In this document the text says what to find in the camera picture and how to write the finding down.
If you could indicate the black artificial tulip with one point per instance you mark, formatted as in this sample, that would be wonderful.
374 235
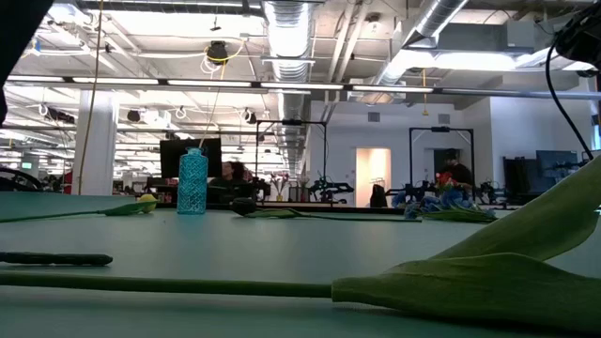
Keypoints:
469 291
243 207

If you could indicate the blue textured glass vase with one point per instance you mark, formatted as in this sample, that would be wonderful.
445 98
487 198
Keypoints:
192 183

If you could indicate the yellow artificial tulip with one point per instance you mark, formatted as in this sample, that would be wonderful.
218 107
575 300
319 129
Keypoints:
148 204

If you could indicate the blue artificial flower bunch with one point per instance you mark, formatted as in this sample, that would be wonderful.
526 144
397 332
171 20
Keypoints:
462 216
56 258

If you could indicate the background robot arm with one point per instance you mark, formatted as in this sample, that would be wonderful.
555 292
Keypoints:
328 188

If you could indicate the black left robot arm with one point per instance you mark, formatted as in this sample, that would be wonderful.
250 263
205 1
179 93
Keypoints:
14 28

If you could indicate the person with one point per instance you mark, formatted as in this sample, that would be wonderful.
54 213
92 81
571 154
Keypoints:
230 178
457 171

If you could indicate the orange lit doorway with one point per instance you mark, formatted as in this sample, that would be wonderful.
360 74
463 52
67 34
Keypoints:
373 169

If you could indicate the black bag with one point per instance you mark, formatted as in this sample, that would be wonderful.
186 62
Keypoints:
378 195

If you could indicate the ceiling light strip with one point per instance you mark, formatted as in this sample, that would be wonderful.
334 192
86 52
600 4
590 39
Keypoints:
35 79
300 86
209 83
115 81
392 89

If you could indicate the green table mat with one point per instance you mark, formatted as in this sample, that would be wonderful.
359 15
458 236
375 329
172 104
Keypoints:
235 244

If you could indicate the black monitor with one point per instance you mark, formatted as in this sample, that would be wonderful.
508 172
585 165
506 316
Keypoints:
169 157

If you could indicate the white pillar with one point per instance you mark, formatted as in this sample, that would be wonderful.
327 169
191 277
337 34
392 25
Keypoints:
96 141

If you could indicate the black cabinet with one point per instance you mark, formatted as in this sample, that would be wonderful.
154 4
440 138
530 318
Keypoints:
516 173

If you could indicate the grey ceiling air unit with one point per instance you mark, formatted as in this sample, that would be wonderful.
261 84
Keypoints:
488 37

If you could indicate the dark desk monitor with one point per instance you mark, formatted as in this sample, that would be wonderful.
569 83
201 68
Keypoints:
556 162

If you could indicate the green exit sign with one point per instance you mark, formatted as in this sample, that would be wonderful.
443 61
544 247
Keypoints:
26 165

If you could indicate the black metal frame stand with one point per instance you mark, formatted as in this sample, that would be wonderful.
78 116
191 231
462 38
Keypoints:
441 128
291 122

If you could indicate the black aluminium table frame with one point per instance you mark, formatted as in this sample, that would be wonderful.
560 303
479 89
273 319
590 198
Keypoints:
357 209

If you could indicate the silver round ventilation duct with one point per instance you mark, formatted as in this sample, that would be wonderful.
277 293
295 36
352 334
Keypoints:
288 42
432 21

